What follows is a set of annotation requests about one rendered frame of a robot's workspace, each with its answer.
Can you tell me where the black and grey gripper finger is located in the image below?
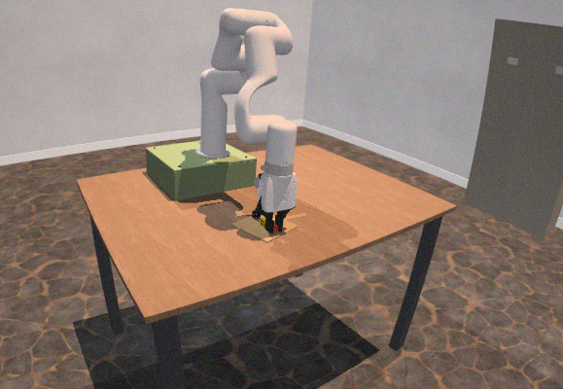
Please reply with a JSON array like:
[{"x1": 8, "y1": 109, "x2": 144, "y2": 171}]
[
  {"x1": 255, "y1": 198, "x2": 274, "y2": 233},
  {"x1": 274, "y1": 208, "x2": 293, "y2": 231}
]

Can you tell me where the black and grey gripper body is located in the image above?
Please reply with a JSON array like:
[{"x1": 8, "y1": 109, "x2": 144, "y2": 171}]
[{"x1": 257, "y1": 172, "x2": 297, "y2": 213}]

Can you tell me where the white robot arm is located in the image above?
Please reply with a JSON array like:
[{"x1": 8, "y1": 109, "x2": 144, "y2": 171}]
[{"x1": 196, "y1": 9, "x2": 297, "y2": 176}]

